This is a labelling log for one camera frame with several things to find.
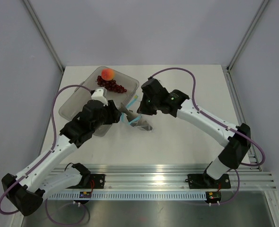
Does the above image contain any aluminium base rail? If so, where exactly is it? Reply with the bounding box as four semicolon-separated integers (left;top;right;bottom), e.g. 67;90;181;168
85;164;276;191

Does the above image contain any clear plastic tray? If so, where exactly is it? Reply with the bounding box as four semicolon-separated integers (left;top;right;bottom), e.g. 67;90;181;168
58;65;140;137

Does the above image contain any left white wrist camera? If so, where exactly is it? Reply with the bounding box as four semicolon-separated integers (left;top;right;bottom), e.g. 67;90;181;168
91;87;108;105

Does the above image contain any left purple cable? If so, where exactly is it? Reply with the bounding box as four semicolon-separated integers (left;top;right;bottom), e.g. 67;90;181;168
0;85;95;224

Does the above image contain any right aluminium frame post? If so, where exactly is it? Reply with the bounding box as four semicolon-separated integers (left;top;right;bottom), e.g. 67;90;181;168
226;0;271;73

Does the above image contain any red grape bunch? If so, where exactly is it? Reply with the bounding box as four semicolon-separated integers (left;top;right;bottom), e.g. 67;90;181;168
96;75;127;94

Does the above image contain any left aluminium frame post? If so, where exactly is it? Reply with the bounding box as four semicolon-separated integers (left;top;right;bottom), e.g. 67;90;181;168
22;0;65;75

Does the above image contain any orange peach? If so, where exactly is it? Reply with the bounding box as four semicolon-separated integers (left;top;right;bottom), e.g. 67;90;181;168
101;68;115;81

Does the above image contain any grey toy fish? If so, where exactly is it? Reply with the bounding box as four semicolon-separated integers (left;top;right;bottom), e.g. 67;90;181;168
118;103;153;131

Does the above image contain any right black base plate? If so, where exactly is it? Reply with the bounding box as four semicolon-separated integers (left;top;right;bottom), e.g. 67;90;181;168
185;173;231;189

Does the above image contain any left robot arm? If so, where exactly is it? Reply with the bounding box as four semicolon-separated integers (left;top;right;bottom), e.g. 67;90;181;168
1;100;121;216

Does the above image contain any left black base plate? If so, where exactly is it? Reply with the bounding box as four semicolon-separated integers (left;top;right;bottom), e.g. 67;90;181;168
82;174;106;189

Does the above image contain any clear zip top bag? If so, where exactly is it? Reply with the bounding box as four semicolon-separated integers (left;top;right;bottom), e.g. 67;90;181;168
118;95;153;131

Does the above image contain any right side aluminium rail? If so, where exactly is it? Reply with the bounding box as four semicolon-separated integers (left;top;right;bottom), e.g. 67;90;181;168
222;66;279;227

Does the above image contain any white slotted cable duct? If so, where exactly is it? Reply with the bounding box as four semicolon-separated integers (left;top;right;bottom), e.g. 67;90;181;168
49;191;207;201

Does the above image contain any purple cable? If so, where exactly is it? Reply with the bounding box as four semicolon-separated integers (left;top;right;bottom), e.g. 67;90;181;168
0;85;95;224
151;67;266;204

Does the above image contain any aluminium frame post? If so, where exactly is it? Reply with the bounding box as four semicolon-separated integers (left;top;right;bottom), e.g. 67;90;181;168
22;0;65;75
226;0;271;73

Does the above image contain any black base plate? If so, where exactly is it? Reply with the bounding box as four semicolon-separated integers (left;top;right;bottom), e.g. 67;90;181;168
185;173;231;189
82;174;106;189

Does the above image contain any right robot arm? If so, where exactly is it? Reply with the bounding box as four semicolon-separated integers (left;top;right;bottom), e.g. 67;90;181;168
137;79;251;188

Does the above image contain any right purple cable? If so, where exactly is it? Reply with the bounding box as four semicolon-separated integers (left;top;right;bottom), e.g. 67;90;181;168
151;67;266;204

